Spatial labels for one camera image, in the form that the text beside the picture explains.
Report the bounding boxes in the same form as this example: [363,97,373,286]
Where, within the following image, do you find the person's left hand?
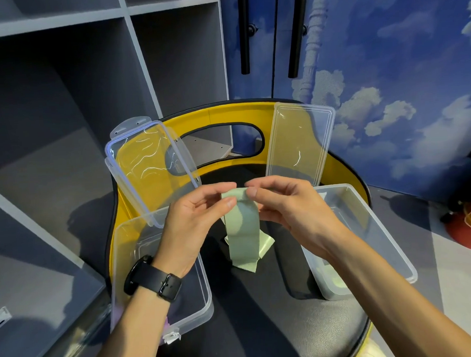
[151,181,242,280]

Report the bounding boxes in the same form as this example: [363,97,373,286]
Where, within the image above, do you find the person's right hand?
[244,172,355,265]

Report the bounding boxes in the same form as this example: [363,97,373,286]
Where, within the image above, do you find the pale green ribbon strip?
[220,185,277,275]

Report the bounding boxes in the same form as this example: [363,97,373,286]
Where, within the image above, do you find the person's right forearm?
[324,224,471,357]

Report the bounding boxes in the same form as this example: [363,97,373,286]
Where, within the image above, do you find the person's left forearm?
[80,262,190,357]

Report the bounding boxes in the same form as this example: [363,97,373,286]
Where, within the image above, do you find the clear flat plastic lid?
[261,99,340,191]

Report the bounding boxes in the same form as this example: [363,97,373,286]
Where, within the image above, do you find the clear plastic lid with clips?
[102,113,205,231]

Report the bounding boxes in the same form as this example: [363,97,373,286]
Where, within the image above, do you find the clear plastic container with clip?
[104,203,216,348]

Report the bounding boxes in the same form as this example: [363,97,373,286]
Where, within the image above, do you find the black wristwatch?
[122,253,184,306]

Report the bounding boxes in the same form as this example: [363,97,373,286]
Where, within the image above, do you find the yellow chair with black seat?
[96,93,382,357]

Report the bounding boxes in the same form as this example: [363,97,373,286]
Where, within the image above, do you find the pale green folded strip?
[318,274,351,299]

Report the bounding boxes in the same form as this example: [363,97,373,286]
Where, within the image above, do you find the blue cloud print door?
[218,0,285,103]
[267,0,471,212]

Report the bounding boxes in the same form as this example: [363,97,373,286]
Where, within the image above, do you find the grey shelf unit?
[0,0,244,357]

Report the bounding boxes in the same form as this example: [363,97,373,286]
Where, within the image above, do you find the red round object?
[438,189,471,255]

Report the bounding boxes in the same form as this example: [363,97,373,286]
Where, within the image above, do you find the black door handle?
[284,0,314,79]
[237,0,261,75]

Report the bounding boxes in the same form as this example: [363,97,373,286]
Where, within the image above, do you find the small white shelf bracket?
[0,306,14,331]

